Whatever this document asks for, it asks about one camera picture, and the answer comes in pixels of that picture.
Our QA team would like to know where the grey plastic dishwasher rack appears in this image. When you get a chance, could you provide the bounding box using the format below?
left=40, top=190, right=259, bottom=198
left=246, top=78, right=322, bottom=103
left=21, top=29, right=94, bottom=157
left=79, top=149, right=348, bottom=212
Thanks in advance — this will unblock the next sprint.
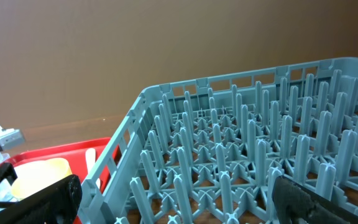
left=78, top=57, right=358, bottom=223

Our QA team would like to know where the red plastic tray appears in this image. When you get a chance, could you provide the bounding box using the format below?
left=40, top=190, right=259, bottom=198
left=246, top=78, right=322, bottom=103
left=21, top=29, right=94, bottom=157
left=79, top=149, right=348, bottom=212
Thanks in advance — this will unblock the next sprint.
left=0, top=137, right=120, bottom=224

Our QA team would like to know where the white plastic spoon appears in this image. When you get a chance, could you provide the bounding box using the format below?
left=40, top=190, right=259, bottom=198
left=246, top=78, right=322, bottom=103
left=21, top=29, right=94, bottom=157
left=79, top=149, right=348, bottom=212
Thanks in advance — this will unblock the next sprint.
left=85, top=148, right=96, bottom=173

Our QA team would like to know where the yellow plastic cup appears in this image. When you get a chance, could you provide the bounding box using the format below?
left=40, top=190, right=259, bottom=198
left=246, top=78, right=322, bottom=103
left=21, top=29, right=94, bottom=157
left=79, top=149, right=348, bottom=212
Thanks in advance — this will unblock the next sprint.
left=11, top=157, right=72, bottom=201

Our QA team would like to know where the light blue plate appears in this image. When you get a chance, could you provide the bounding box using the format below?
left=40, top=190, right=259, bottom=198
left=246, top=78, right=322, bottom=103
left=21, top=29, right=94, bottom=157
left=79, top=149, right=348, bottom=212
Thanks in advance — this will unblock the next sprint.
left=0, top=187, right=17, bottom=211

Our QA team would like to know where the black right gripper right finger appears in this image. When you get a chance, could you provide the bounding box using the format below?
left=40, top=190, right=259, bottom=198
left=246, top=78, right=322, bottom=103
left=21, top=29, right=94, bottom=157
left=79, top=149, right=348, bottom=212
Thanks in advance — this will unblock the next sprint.
left=272, top=175, right=358, bottom=224

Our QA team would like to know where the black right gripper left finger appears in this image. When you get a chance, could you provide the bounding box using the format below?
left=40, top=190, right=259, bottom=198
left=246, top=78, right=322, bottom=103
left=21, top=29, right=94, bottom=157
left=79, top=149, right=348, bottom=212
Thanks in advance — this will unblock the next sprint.
left=0, top=174, right=82, bottom=224

